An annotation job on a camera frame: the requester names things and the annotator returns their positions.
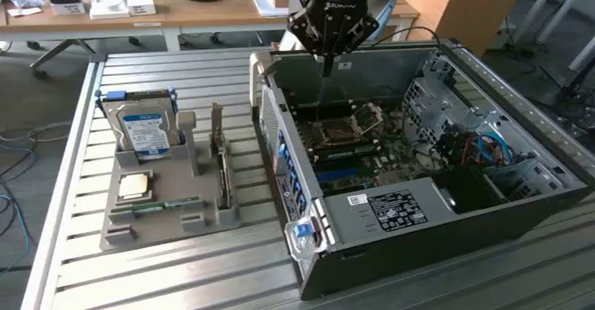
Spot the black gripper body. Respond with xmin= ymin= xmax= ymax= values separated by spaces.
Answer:
xmin=305 ymin=0 xmax=372 ymax=56

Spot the graphics card with metal bracket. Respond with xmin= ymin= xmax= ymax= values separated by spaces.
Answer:
xmin=208 ymin=102 xmax=233 ymax=212

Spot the white paper stack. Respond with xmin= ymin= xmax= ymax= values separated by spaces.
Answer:
xmin=250 ymin=0 xmax=292 ymax=17

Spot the wooden cabinet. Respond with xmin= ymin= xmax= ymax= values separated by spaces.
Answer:
xmin=392 ymin=0 xmax=533 ymax=55

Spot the metal socket cover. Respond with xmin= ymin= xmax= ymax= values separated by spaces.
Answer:
xmin=350 ymin=102 xmax=385 ymax=133

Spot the perforated silver disk bay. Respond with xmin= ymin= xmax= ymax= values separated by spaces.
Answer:
xmin=401 ymin=76 xmax=471 ymax=141

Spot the CPU socket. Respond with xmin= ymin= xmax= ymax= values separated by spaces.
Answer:
xmin=314 ymin=118 xmax=360 ymax=146

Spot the small white box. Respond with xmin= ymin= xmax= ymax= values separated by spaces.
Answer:
xmin=125 ymin=0 xmax=154 ymax=17

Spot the green motherboard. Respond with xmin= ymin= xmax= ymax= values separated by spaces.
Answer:
xmin=293 ymin=98 xmax=433 ymax=194

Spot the flat white box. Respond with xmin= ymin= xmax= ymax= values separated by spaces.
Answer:
xmin=88 ymin=0 xmax=130 ymax=20

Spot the blue expansion slot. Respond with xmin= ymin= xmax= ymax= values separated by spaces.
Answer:
xmin=317 ymin=166 xmax=358 ymax=183

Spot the silver chipset heatsink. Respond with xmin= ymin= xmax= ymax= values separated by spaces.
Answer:
xmin=374 ymin=170 xmax=412 ymax=187

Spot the hard disk with blue carrier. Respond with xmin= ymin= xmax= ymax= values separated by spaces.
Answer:
xmin=94 ymin=87 xmax=180 ymax=161

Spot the white box with black inset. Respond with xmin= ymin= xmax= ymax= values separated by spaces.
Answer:
xmin=45 ymin=0 xmax=88 ymax=15

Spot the black plastic shroud box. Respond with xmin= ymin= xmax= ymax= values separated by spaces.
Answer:
xmin=429 ymin=168 xmax=511 ymax=216

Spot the grey power supply unit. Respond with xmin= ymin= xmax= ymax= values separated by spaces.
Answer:
xmin=320 ymin=177 xmax=454 ymax=247

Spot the CPU chip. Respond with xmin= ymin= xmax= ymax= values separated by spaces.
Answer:
xmin=117 ymin=174 xmax=149 ymax=199

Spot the paper tag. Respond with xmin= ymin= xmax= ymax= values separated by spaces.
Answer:
xmin=6 ymin=6 xmax=42 ymax=17

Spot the grey parts rack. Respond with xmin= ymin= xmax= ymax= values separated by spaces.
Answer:
xmin=100 ymin=111 xmax=242 ymax=251

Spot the open black PC case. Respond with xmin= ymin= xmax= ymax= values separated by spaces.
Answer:
xmin=248 ymin=38 xmax=595 ymax=302

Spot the black cable behind case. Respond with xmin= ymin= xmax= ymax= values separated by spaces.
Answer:
xmin=370 ymin=26 xmax=442 ymax=46

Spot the black wire bundle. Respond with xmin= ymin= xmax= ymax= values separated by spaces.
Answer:
xmin=430 ymin=132 xmax=471 ymax=168

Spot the white table frame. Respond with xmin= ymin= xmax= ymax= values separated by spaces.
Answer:
xmin=533 ymin=0 xmax=595 ymax=72

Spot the blue wire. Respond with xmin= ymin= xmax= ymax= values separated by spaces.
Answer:
xmin=477 ymin=134 xmax=516 ymax=167

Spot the red wire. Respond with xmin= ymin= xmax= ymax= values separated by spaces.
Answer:
xmin=464 ymin=136 xmax=487 ymax=166

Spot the grey floor cable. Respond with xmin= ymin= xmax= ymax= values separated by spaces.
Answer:
xmin=0 ymin=121 xmax=70 ymax=143

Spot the blue floor cable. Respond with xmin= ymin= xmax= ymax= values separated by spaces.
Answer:
xmin=0 ymin=142 xmax=36 ymax=276

